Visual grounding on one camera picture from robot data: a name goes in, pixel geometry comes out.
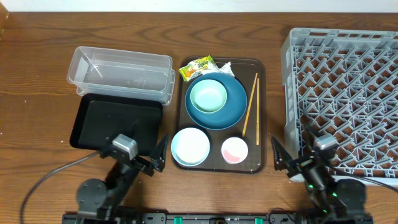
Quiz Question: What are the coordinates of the wooden chopstick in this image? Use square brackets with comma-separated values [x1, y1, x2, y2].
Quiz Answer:
[242, 73, 258, 137]
[256, 78, 260, 146]

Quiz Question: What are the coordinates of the pink cup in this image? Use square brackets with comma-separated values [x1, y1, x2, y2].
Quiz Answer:
[221, 137, 248, 164]

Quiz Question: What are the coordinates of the large blue bowl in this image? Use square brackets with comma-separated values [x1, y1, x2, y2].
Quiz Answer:
[185, 73, 248, 130]

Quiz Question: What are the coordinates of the mint green small bowl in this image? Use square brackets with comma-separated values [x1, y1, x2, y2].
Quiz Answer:
[190, 79, 228, 114]

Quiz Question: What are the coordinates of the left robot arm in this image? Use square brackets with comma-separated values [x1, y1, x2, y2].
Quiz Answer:
[76, 134, 169, 223]

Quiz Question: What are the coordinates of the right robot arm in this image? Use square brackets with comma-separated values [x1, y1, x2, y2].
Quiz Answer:
[271, 134, 373, 223]

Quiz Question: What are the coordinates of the grey dishwasher rack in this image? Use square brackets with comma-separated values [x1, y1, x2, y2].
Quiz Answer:
[281, 28, 397, 186]

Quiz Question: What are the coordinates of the light blue rice bowl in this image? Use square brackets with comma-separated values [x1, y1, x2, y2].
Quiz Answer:
[171, 128, 210, 167]

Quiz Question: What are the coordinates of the black plastic tray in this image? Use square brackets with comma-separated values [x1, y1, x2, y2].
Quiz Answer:
[70, 93, 163, 156]

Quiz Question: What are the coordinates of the brown serving tray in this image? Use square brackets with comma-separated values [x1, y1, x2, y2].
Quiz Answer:
[172, 57, 267, 174]

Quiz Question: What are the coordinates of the clear plastic bin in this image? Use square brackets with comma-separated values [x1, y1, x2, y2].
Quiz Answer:
[67, 46, 176, 106]

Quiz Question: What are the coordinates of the yellow green snack wrapper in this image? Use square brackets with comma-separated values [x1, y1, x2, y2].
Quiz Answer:
[179, 55, 216, 82]

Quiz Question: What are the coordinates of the crumpled white tissue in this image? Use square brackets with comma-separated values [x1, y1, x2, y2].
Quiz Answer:
[201, 62, 235, 77]

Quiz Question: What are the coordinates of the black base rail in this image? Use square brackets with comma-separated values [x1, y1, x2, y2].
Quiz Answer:
[61, 213, 310, 224]

